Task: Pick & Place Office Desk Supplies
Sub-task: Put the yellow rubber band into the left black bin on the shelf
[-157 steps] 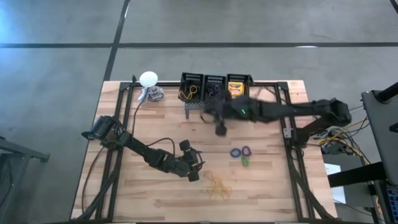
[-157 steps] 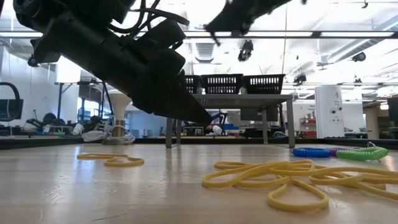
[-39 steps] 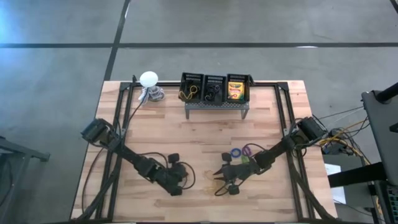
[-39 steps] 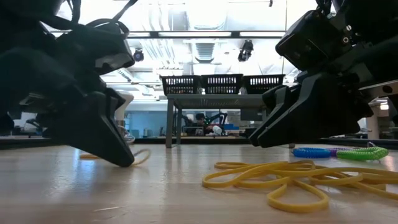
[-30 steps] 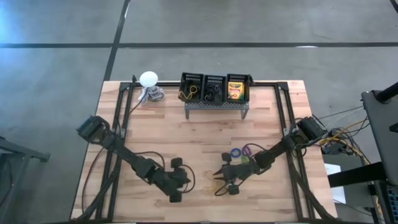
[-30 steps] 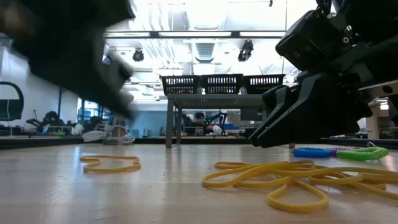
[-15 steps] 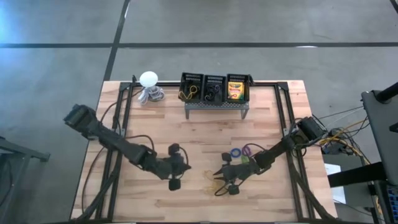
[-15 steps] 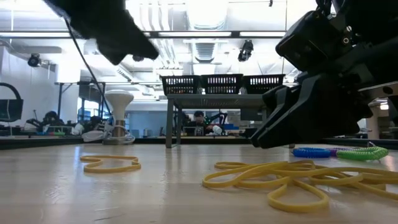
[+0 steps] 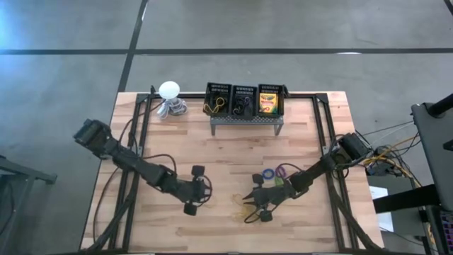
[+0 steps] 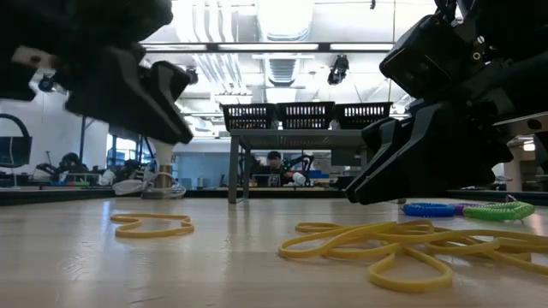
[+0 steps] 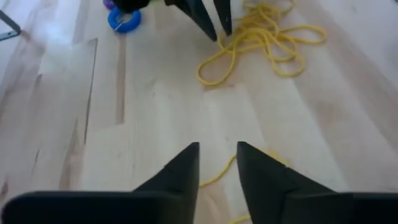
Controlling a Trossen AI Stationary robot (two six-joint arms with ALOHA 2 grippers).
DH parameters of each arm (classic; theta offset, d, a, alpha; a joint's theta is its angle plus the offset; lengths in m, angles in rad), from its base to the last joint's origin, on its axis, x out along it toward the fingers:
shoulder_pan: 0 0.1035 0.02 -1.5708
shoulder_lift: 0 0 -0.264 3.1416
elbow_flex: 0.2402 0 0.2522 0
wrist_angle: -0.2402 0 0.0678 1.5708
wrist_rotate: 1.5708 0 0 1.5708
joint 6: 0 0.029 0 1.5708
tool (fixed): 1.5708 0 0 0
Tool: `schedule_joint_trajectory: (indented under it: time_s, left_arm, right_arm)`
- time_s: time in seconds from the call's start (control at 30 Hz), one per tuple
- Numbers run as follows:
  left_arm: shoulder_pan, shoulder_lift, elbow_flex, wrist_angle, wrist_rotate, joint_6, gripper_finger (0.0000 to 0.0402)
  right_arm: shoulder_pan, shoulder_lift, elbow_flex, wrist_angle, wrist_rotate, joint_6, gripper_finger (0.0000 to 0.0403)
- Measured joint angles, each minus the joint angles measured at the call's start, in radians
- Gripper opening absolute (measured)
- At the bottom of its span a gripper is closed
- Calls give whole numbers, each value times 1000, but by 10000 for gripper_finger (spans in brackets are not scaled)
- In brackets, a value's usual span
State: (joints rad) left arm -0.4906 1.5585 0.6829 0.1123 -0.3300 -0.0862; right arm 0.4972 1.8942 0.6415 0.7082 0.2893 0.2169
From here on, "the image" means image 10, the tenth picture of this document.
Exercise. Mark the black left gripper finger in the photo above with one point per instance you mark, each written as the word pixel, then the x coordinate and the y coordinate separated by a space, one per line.
pixel 124 98

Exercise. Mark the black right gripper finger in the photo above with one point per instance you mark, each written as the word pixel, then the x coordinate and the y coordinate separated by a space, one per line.
pixel 377 154
pixel 436 162

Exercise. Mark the black slotted plastic basket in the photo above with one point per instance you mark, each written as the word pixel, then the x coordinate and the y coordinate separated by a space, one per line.
pixel 248 116
pixel 361 115
pixel 305 115

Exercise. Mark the blue spiral wrist coil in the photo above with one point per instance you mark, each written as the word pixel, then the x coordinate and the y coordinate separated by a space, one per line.
pixel 428 210

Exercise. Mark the purple spiral wrist coil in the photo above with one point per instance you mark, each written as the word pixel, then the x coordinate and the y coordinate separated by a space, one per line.
pixel 461 208

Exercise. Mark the green spiral wrist coil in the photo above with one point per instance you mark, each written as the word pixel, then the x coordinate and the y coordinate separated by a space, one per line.
pixel 501 211

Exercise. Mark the yellow rubber band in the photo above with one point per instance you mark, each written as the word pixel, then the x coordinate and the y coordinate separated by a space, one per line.
pixel 150 234
pixel 406 286
pixel 514 235
pixel 283 252
pixel 325 226

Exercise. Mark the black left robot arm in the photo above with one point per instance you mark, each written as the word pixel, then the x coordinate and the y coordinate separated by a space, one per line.
pixel 85 17

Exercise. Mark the black ceiling spotlight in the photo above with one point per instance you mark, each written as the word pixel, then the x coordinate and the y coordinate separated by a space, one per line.
pixel 46 82
pixel 193 75

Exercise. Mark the person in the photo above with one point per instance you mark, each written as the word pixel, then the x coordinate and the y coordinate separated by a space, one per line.
pixel 130 169
pixel 70 160
pixel 274 164

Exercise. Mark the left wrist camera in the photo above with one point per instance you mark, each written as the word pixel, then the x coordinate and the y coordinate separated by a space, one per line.
pixel 171 81

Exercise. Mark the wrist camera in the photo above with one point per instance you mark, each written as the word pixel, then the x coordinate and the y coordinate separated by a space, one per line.
pixel 428 55
pixel 171 81

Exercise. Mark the dark wall monitor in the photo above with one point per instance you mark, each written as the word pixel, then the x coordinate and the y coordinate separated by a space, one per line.
pixel 10 152

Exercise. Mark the black ceiling camera device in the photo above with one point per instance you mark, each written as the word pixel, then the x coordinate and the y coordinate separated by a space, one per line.
pixel 338 70

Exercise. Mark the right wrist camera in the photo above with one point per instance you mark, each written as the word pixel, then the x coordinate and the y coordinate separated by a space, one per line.
pixel 428 55

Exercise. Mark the black aluminium table frame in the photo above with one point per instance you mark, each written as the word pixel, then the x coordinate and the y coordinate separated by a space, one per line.
pixel 64 196

